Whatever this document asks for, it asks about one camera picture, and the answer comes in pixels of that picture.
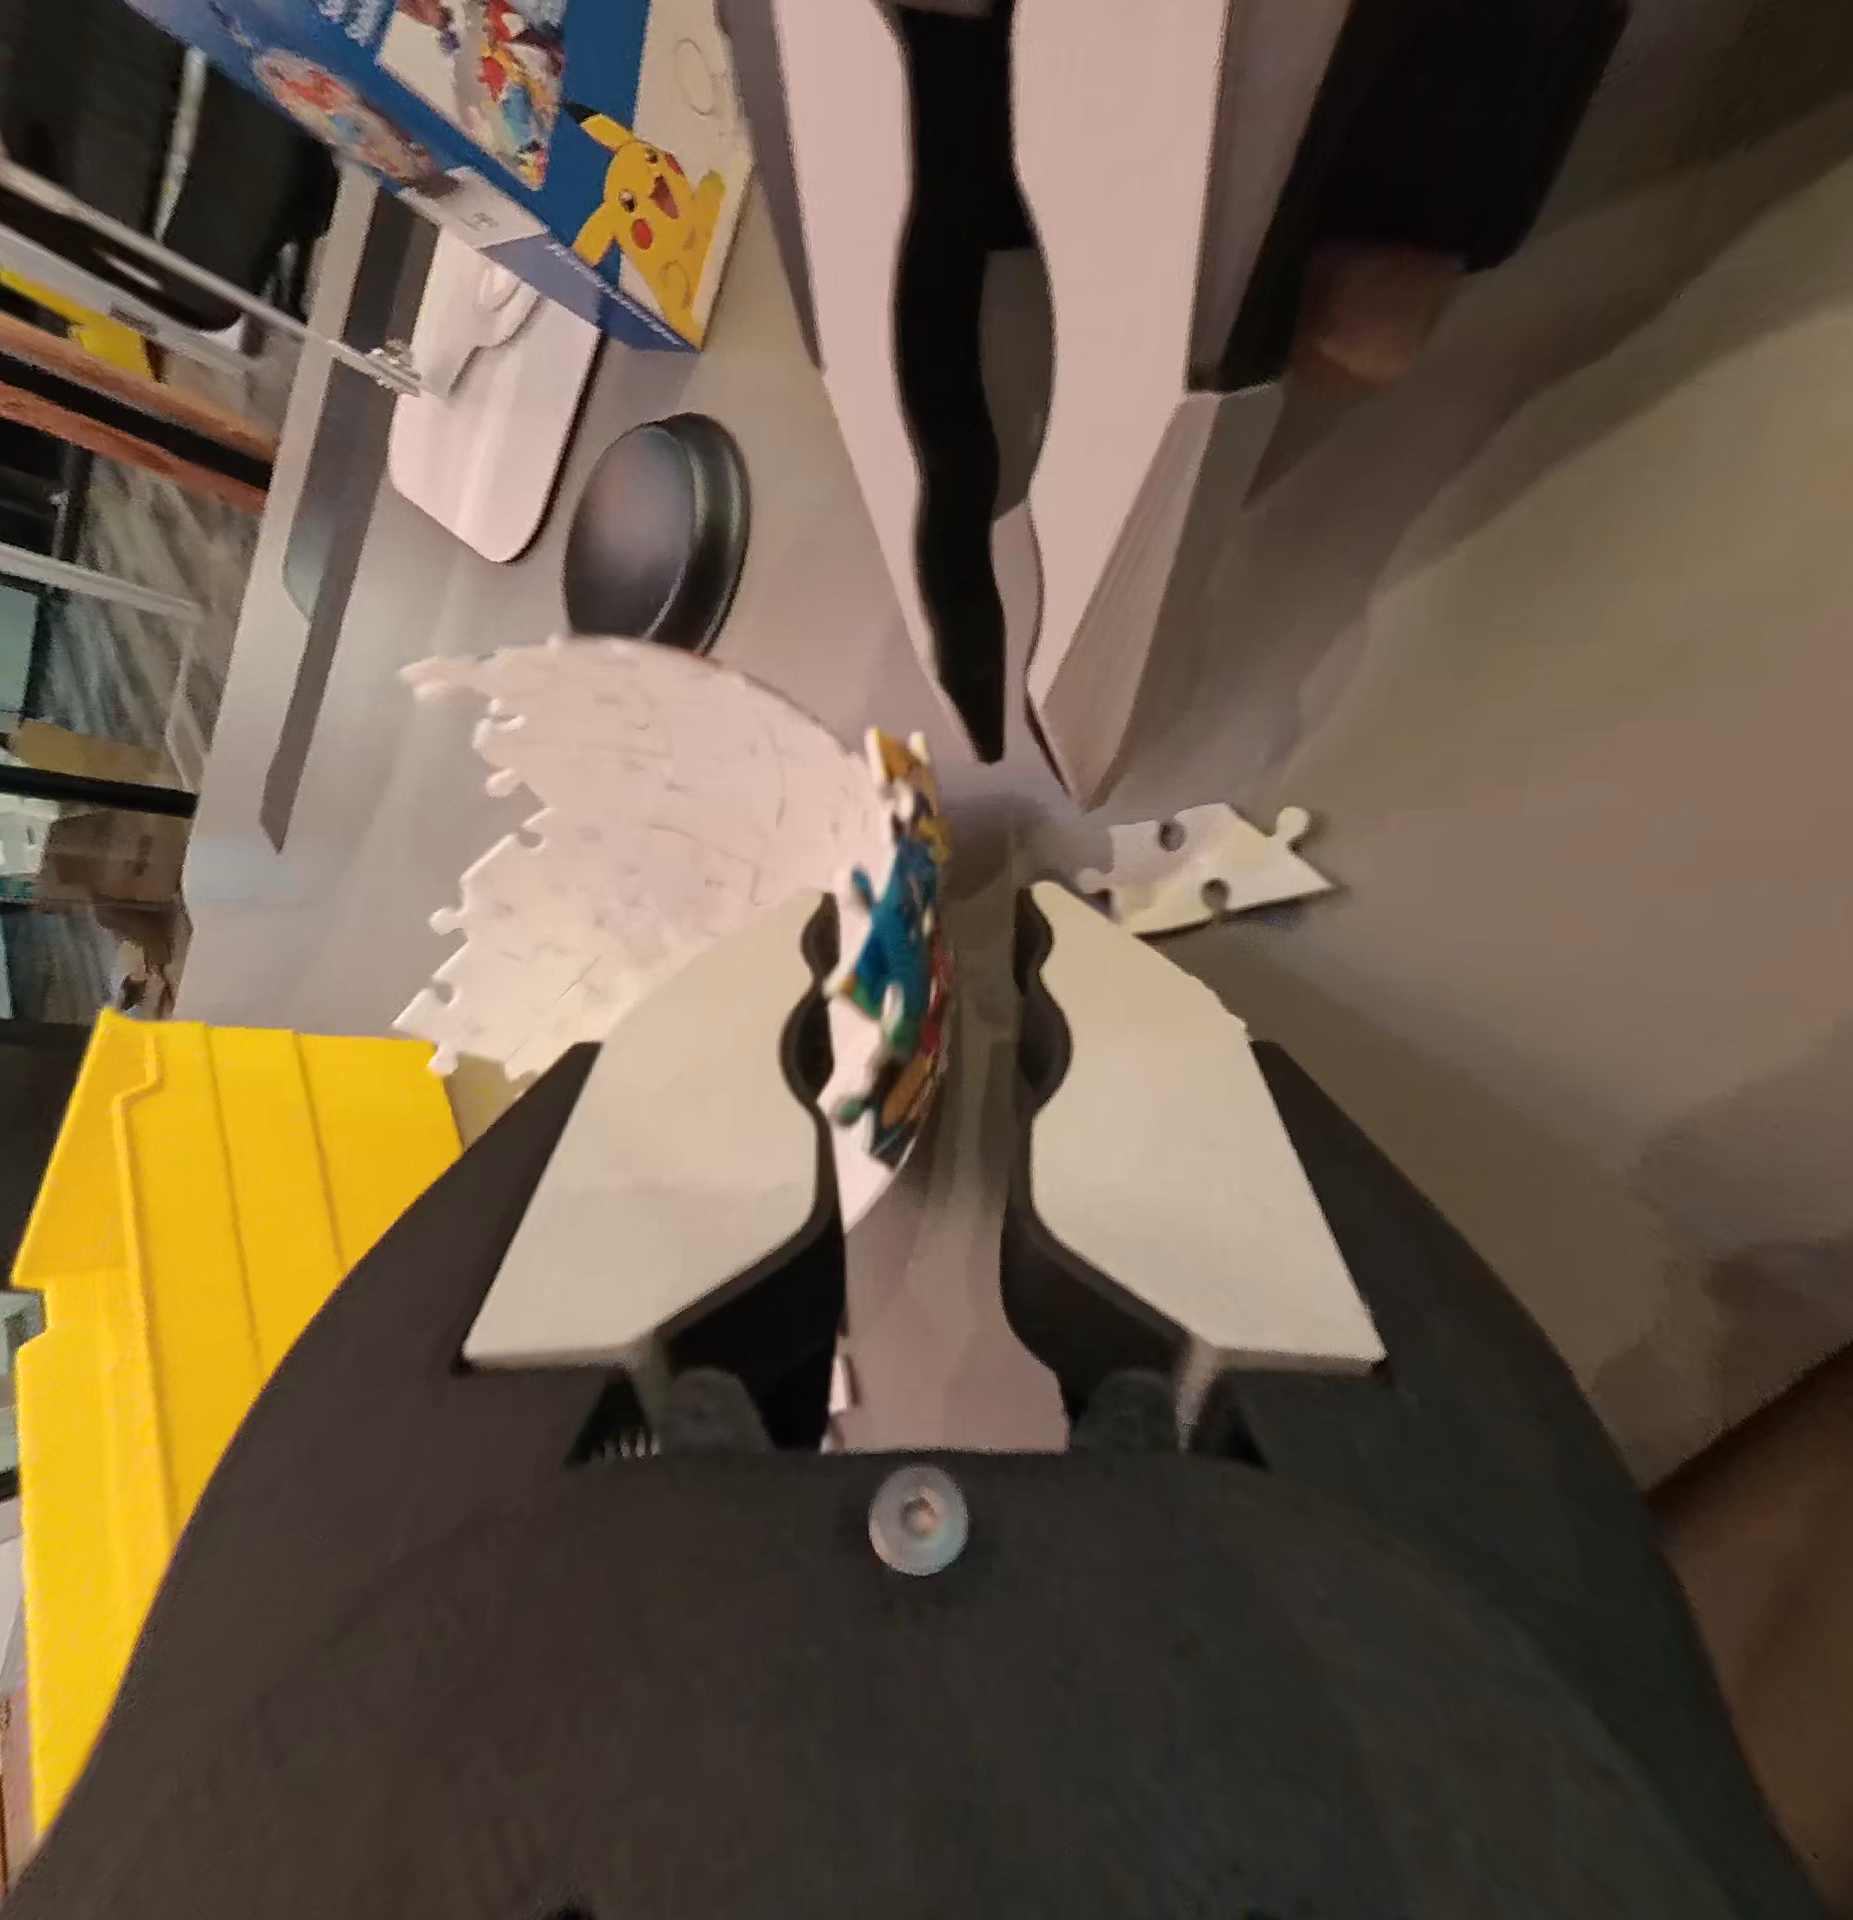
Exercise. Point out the wooden shelf board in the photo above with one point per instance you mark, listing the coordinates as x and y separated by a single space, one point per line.
102 405

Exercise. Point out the metal rail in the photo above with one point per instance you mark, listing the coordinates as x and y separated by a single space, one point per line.
191 286

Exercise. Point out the person's right hand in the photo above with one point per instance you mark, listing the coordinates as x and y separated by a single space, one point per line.
1377 324

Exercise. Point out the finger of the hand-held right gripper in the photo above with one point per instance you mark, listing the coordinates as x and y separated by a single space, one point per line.
1122 180
852 227

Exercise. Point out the black round ball stand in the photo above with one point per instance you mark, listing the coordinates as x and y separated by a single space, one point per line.
657 532

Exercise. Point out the partly built puzzle ball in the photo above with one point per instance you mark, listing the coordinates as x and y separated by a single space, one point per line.
672 810

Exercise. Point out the white double puzzle piece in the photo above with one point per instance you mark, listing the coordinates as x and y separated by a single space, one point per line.
1213 870

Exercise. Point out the blue puzzle box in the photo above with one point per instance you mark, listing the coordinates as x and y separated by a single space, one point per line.
491 120

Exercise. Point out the white flat stand base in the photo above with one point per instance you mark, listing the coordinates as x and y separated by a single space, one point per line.
485 435

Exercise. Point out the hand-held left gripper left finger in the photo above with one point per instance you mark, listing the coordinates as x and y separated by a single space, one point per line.
672 1170

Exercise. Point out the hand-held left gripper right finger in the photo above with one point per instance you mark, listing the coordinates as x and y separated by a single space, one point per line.
1181 1187

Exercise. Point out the large yellow plastic bin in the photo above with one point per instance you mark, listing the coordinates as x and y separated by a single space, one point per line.
191 1230

